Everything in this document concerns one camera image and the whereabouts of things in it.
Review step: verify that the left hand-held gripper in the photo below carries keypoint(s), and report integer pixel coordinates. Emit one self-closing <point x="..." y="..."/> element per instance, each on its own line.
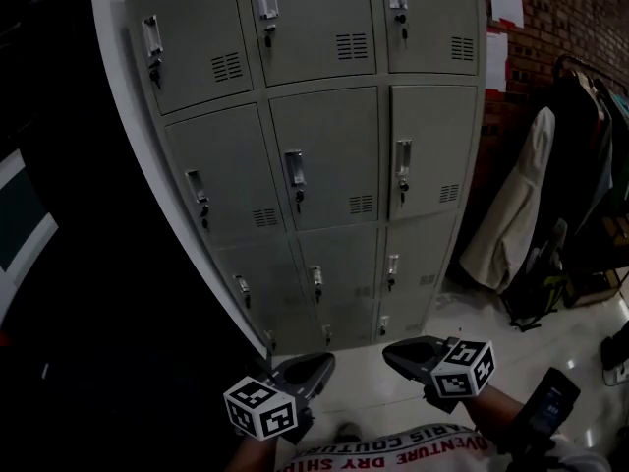
<point x="260" y="408"/>

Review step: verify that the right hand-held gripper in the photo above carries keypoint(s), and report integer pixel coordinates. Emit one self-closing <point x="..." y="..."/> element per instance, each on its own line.
<point x="459" y="371"/>

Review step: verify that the grey metal locker door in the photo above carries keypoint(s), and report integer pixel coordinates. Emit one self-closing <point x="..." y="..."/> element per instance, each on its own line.
<point x="432" y="131"/>

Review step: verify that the person's left forearm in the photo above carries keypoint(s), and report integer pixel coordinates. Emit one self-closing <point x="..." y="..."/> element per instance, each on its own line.
<point x="250" y="455"/>

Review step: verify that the person's right forearm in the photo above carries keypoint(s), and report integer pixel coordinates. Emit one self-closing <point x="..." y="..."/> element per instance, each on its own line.
<point x="491" y="416"/>

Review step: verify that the grey metal locker cabinet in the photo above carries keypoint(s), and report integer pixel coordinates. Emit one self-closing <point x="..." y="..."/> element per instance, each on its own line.
<point x="324" y="131"/>

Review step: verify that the black phone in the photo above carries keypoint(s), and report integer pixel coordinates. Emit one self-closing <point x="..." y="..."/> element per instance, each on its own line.
<point x="548" y="406"/>

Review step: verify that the white shirt with red print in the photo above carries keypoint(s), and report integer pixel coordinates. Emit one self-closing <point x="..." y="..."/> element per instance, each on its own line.
<point x="393" y="455"/>

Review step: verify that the black folding stand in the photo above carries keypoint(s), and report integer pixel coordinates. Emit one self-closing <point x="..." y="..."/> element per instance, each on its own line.
<point x="533" y="293"/>

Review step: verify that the white hanging coat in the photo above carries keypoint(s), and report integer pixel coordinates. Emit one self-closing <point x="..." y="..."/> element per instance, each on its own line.
<point x="516" y="204"/>

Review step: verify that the dark hanging garment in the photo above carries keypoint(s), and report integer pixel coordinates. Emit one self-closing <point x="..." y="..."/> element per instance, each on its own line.
<point x="577" y="155"/>

